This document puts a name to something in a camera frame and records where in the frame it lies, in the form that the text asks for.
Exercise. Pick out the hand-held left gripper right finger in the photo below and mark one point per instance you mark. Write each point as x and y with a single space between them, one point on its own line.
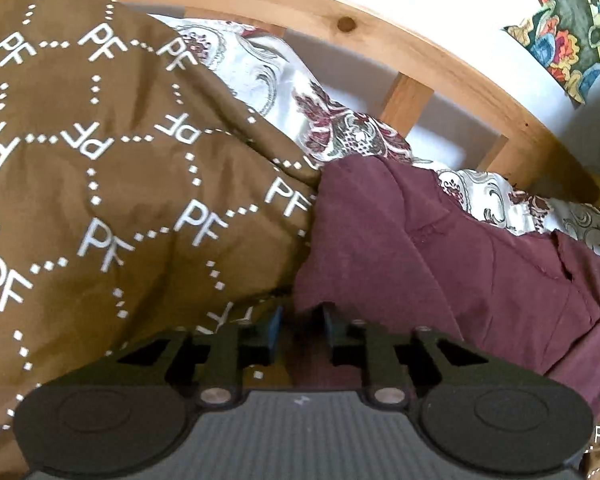
331 329

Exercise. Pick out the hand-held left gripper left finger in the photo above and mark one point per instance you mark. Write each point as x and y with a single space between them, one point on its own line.
274 327

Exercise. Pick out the green floral wall poster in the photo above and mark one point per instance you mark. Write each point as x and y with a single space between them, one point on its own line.
570 35

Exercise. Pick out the wooden bed frame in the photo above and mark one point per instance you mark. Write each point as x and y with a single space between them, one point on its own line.
380 35

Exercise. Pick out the maroon garment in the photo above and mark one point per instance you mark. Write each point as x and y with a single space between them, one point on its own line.
430 270

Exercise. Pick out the brown printed blanket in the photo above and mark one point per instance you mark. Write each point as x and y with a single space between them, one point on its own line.
130 185

